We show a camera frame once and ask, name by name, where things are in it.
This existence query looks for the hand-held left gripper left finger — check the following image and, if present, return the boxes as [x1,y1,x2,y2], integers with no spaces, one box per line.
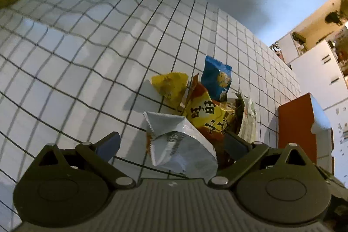
[34,131,136,190]

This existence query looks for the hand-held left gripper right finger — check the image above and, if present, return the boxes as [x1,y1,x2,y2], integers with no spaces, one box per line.
[208,131,317,190]

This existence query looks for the yellow red cracker packet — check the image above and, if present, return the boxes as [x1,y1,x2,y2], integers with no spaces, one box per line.
[183,73,240,167]

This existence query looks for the white silver snack packet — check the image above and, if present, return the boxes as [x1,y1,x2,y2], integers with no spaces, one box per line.
[143,111,219,181]

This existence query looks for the red cardboard box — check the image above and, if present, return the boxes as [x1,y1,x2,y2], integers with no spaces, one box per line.
[278,93,334,175]

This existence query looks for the yellow triangular snack packet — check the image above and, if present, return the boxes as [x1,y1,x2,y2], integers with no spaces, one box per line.
[151,72,189,110]

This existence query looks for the clear bread packet green label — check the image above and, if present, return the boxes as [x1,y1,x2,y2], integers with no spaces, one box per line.
[234,91,258,144]

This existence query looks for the blue cookie packet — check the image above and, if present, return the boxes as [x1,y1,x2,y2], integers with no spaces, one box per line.
[201,55,232,102]

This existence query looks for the checked white tablecloth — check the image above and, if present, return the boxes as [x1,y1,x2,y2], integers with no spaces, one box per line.
[0,0,306,232]

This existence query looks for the white cabinet unit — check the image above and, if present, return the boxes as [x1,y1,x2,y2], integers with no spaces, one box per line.
[272,0,348,113]

